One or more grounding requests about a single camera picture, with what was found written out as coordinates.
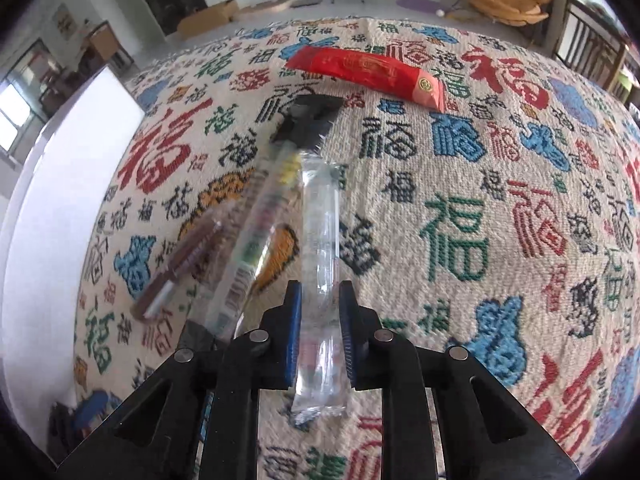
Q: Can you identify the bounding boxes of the wooden side cabinet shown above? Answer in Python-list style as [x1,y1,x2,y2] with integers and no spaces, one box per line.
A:
[87,20,133,73]

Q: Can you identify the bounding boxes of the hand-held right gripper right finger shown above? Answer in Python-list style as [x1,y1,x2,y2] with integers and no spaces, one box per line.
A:
[339,280,581,480]

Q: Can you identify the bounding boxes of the clear plastic snack packet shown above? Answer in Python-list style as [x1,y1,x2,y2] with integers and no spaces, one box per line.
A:
[291,157,351,426]

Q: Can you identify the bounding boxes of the long black-ended snack packet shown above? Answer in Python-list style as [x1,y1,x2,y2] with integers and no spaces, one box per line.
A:
[185,94,346,341]

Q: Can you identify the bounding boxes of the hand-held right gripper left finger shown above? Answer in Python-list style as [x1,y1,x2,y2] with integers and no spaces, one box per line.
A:
[52,280,304,480]

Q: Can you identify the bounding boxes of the printed woven blanket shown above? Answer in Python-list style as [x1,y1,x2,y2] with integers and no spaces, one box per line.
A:
[47,17,640,480]

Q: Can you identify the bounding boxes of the brown stick snack packet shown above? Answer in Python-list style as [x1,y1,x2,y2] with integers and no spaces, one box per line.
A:
[131,217,226,321]

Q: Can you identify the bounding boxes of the brown cardboard box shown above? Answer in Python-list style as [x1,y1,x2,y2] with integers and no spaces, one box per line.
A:
[177,0,240,38]

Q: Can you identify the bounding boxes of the red snack packet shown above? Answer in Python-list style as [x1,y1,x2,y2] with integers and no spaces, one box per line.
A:
[285,45,447,113]

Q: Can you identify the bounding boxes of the dark wooden chair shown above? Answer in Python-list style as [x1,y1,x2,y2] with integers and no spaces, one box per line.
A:
[552,0,632,92]

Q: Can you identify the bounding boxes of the wall picture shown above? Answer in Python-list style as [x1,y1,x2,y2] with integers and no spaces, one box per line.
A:
[52,4,73,38]

